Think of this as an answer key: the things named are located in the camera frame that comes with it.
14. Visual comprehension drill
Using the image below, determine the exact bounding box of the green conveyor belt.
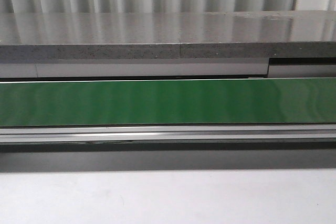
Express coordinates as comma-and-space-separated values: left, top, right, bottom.
1, 78, 335, 127

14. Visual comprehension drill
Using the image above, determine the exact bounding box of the grey stone slab shelf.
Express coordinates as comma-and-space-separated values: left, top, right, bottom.
1, 11, 335, 63

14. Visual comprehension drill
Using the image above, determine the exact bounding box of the aluminium conveyor front rail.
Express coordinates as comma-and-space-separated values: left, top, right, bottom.
1, 124, 335, 145

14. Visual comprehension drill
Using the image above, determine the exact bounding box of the silver rear conveyor rail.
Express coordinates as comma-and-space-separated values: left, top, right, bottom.
1, 57, 335, 79

